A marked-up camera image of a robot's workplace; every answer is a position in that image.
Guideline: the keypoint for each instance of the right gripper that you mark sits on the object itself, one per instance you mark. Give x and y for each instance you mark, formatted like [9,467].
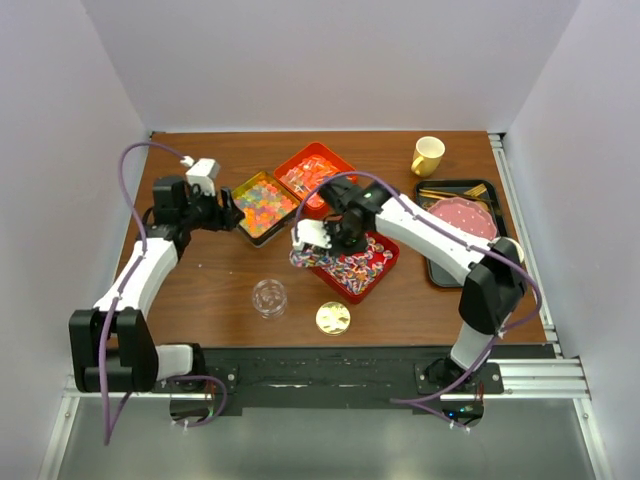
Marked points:
[336,248]

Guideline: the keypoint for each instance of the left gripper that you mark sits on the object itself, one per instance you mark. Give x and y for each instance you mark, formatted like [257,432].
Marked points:
[223,219]

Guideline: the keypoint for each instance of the red lollipop tin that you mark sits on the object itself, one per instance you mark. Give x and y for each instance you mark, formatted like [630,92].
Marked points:
[355,276]

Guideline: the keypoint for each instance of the black gummy candy tin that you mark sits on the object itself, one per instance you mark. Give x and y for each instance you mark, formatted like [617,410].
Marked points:
[267,205]

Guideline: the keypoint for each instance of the metal scoop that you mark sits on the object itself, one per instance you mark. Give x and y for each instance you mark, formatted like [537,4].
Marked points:
[312,257]

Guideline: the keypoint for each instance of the orange candy tin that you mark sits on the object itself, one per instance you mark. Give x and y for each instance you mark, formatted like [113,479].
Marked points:
[301,173]

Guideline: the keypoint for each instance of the black tray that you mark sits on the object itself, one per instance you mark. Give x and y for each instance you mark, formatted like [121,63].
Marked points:
[461,186]

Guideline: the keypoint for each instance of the clear glass jar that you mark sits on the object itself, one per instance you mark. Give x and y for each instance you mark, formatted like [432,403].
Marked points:
[269,298]

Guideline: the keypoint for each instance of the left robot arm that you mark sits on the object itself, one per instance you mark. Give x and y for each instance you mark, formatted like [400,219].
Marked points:
[111,344]

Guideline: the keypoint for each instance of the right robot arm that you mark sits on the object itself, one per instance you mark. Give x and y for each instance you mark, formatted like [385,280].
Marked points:
[490,271]

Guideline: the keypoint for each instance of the gold round lid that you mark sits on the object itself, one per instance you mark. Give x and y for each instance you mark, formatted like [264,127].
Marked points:
[333,318]

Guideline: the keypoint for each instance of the gold chopsticks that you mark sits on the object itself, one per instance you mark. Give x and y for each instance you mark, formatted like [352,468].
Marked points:
[445,194]

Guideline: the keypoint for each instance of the yellow mug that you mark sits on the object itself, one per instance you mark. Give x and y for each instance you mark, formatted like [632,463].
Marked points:
[427,156]

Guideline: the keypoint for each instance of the pink dotted plate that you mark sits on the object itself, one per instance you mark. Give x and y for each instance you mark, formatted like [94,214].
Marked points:
[465,215]

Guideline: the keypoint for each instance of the gold fork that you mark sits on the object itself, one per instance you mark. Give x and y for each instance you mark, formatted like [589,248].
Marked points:
[476,194]

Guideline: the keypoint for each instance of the dark green cup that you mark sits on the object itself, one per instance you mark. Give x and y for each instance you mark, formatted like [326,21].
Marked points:
[519,249]

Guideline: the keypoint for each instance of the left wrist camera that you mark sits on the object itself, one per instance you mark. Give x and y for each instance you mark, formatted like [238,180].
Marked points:
[201,174]

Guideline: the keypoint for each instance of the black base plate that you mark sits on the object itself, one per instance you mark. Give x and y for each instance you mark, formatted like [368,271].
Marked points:
[368,377]

